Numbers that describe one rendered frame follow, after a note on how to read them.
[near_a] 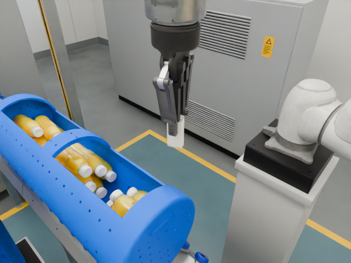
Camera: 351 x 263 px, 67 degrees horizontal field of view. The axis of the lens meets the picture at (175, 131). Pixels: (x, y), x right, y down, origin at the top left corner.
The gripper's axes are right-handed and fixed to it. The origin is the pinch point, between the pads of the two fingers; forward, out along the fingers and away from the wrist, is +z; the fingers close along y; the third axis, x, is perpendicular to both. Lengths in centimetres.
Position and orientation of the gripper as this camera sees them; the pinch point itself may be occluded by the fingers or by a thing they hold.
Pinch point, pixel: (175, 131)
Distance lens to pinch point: 51.1
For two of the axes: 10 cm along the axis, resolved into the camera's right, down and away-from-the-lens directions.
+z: 0.0, 8.1, 5.8
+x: 9.3, 2.1, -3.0
